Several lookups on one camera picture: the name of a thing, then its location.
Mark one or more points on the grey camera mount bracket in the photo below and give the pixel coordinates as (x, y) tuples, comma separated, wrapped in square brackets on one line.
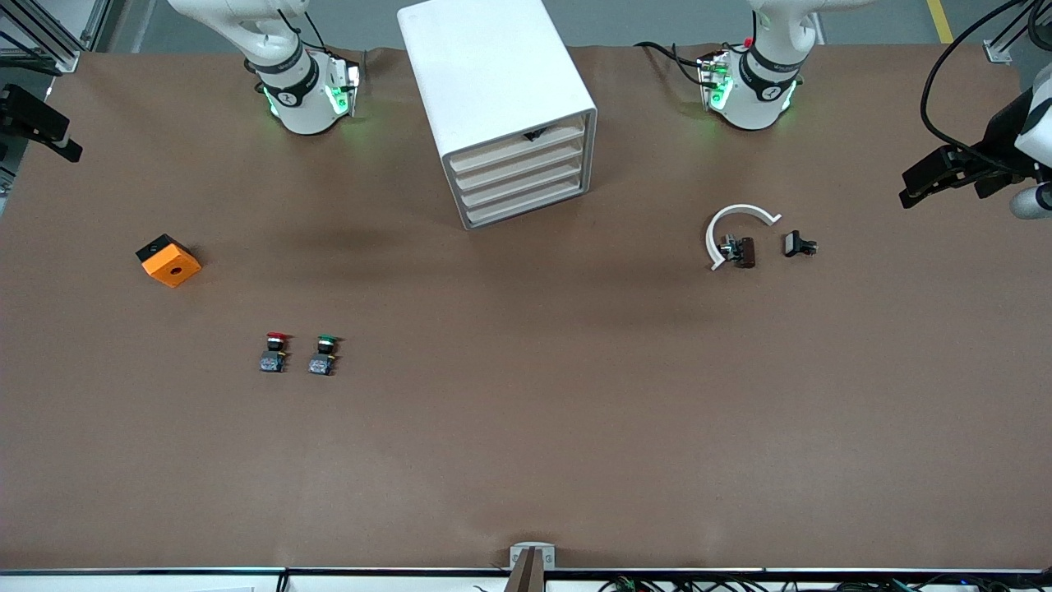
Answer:
[(532, 567)]

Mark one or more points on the aluminium frame profile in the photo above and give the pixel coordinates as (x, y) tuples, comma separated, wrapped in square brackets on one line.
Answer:
[(64, 59), (998, 51)]

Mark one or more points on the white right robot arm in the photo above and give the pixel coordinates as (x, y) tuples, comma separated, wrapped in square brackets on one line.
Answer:
[(304, 107)]

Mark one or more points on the red push button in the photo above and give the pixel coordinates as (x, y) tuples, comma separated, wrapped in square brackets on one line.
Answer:
[(274, 360)]

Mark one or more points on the orange and black button box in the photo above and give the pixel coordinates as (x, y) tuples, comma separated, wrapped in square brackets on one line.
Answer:
[(173, 267)]

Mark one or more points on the small black cabinet latch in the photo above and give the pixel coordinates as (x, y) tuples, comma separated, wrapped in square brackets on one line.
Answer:
[(535, 132)]

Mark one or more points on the green push button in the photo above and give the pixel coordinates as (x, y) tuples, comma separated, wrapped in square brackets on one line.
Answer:
[(320, 363)]

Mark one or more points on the small black clip component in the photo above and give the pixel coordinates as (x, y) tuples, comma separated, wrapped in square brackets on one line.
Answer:
[(793, 243)]

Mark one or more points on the brown table cover sheet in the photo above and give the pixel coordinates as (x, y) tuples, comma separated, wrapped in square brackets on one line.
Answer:
[(526, 411)]

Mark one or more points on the dark brown switch component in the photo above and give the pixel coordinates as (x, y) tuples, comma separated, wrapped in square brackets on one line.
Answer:
[(745, 252)]

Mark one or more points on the white curved plastic piece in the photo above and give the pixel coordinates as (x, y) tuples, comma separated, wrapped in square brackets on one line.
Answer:
[(740, 209)]

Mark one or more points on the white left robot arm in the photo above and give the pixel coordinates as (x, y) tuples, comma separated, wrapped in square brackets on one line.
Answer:
[(752, 107)]

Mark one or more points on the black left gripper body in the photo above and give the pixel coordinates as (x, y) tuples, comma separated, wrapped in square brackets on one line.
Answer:
[(1001, 136)]

